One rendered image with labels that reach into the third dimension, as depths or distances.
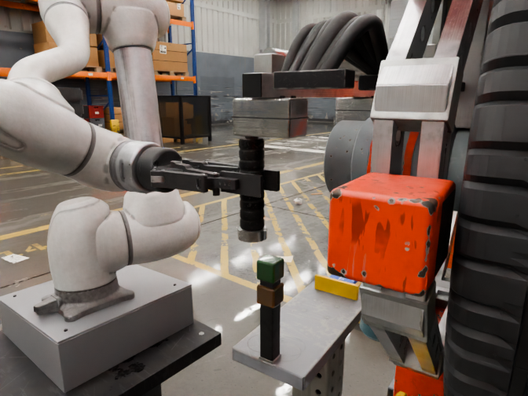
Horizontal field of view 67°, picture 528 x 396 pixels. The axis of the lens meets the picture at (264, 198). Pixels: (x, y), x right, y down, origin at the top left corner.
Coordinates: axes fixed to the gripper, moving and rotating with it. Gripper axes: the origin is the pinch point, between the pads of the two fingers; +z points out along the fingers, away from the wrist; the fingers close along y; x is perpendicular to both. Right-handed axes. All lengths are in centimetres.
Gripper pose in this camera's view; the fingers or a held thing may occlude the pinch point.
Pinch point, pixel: (251, 181)
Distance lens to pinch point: 57.8
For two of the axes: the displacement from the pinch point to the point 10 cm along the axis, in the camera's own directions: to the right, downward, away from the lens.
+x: -0.1, -9.7, -2.4
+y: -5.5, 2.0, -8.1
